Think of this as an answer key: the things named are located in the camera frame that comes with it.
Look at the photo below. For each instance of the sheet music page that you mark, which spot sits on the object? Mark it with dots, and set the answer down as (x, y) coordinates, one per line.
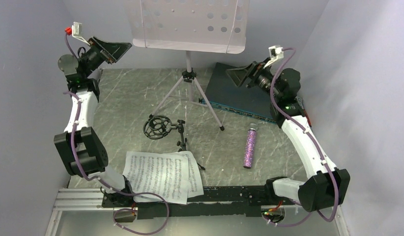
(195, 181)
(154, 176)

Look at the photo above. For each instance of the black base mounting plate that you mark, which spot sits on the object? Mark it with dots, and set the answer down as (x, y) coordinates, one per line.
(156, 210)

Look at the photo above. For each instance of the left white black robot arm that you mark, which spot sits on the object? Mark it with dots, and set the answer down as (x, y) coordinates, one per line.
(79, 147)

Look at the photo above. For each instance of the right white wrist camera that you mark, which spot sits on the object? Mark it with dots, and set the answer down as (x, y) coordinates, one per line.
(276, 53)

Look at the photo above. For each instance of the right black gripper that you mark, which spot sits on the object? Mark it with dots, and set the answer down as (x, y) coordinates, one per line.
(239, 75)

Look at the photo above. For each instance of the lower sheet music page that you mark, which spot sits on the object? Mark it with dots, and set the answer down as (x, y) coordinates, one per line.
(195, 181)

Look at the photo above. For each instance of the lilac perforated music stand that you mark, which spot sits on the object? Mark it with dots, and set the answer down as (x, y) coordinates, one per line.
(211, 26)

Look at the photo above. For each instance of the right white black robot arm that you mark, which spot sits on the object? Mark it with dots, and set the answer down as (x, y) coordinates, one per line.
(326, 184)

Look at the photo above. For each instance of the red handled adjustable wrench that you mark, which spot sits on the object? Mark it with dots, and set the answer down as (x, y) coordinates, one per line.
(301, 103)

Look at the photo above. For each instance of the aluminium frame rail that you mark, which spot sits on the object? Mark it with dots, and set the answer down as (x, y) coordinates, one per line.
(95, 198)

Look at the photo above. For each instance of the purple glitter microphone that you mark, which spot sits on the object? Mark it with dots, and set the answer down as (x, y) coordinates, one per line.
(250, 145)

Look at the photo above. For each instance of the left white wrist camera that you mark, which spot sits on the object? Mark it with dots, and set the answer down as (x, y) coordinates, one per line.
(76, 32)

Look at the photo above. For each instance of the dark blue rack unit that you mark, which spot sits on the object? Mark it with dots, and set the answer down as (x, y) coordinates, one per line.
(223, 94)

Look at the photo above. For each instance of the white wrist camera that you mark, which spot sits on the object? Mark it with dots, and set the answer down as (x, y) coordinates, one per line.
(276, 53)
(76, 32)

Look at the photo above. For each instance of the black microphone shock mount stand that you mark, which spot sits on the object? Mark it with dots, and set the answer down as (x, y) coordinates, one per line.
(159, 126)

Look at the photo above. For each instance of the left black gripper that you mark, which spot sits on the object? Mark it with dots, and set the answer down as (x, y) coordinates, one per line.
(111, 52)

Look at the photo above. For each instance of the top sheet music page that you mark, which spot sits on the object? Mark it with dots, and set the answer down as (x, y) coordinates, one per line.
(154, 176)

